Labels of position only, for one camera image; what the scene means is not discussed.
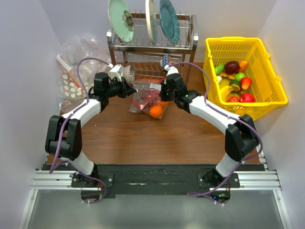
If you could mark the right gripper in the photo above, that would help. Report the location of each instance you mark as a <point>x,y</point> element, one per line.
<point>163,97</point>

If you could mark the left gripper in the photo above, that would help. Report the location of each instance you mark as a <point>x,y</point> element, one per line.
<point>126,89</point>

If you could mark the clear zip bag orange zipper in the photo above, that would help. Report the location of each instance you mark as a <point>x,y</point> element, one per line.
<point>145,84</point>

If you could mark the toy orange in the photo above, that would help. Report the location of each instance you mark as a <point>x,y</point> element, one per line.
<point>156,111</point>
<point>163,104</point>

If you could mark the red toy lobster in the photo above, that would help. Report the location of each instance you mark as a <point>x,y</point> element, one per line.
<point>146,98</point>

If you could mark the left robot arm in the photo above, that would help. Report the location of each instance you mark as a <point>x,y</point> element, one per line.
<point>64,139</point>

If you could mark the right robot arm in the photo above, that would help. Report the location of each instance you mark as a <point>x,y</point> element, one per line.
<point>241,137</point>

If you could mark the pile of clear zip bags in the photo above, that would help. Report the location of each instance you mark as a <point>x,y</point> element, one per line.
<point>71,52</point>

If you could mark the grey patterned bowl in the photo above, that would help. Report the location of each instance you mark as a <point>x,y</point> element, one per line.
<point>129,74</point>

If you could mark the blue patterned bowl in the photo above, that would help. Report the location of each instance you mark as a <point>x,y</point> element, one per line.
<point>166,60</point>

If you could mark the metal dish rack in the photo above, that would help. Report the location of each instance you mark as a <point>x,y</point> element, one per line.
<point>146,56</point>

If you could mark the green toy lime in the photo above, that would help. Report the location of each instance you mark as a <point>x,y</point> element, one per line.
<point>218,69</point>

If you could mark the toy banana bunch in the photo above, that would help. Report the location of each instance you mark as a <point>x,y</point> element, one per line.
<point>225,91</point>

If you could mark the green toy avocado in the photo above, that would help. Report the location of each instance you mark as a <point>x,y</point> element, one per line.
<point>237,79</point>

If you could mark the teal blue plate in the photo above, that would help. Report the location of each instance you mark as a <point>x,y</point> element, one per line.
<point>169,22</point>

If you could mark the red yellow toy mango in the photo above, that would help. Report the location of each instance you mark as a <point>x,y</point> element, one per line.
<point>245,83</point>

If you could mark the beige rimmed plate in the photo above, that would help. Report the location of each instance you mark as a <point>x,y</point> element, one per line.
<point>151,20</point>

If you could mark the orange toy fruit back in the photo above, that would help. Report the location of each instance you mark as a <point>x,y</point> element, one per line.
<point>243,65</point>

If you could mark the red toy apple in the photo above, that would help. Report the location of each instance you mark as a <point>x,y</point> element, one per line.
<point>246,98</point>

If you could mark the mint green floral plate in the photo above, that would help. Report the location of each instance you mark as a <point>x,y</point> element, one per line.
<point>121,19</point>

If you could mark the yellow plastic basket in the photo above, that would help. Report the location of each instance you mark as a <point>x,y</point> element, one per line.
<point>266,86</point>

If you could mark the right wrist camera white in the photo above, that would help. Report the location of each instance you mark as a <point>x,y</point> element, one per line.
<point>170,70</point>

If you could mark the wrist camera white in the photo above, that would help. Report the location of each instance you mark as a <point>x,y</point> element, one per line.
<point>170,70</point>
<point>115,73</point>

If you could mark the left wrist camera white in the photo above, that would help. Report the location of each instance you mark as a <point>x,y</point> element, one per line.
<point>115,73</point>

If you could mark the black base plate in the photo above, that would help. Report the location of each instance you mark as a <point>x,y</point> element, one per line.
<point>113,180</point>

